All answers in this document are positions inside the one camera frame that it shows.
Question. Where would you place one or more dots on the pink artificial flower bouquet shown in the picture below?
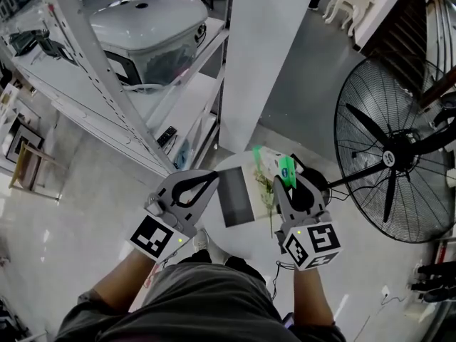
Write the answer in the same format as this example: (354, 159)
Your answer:
(269, 198)

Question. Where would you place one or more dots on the white power strip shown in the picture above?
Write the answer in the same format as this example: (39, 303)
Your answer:
(385, 290)

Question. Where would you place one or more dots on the black device on shelf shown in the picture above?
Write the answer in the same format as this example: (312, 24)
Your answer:
(39, 45)

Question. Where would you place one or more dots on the green and white small box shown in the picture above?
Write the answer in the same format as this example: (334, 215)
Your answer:
(274, 162)

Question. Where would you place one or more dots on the dark wooden staircase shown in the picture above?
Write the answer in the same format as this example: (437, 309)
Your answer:
(399, 30)

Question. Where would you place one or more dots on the person's left forearm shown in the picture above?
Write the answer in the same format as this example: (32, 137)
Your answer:
(121, 287)

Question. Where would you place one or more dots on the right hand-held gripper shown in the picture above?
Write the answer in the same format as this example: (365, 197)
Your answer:
(313, 244)

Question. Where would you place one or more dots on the wooden frame stand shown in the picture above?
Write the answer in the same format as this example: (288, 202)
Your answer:
(33, 171)

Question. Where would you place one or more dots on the black standing fan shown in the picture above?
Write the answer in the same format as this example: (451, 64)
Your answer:
(388, 155)

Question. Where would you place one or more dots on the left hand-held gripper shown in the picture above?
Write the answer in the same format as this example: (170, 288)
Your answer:
(156, 239)

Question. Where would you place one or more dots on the round white table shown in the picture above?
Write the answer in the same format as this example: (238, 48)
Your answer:
(242, 244)

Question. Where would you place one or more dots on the phone with lit screen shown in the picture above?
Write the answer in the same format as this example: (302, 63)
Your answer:
(288, 320)

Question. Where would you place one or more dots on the white metal shelving rack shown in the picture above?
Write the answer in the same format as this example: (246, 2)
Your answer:
(89, 66)

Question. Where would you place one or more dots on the black remote control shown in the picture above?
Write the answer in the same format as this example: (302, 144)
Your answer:
(166, 137)

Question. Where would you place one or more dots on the person's black trousers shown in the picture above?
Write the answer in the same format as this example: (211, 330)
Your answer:
(235, 265)

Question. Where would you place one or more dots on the person's right forearm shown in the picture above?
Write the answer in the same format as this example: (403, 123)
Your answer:
(313, 298)

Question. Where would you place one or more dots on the large black picture frame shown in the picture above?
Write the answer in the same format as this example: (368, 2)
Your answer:
(23, 142)

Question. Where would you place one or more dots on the person's left shoe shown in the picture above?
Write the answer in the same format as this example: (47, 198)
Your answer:
(200, 241)

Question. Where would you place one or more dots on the large white lidded appliance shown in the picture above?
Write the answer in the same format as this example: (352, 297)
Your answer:
(149, 30)

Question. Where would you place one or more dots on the person's grey shirt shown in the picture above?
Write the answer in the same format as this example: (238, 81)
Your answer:
(199, 308)

